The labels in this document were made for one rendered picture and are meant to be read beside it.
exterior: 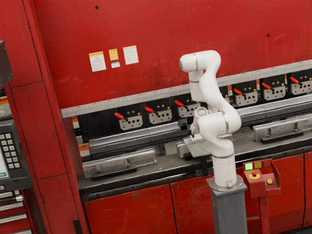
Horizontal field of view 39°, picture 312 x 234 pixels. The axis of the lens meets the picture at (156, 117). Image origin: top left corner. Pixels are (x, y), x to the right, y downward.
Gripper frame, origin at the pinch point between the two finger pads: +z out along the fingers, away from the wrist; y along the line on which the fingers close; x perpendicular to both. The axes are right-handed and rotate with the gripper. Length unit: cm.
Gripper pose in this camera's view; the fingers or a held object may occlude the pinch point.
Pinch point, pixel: (197, 134)
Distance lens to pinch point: 299.4
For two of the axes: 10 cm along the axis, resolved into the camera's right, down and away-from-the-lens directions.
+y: -9.7, 2.0, -1.1
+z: 0.0, 4.8, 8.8
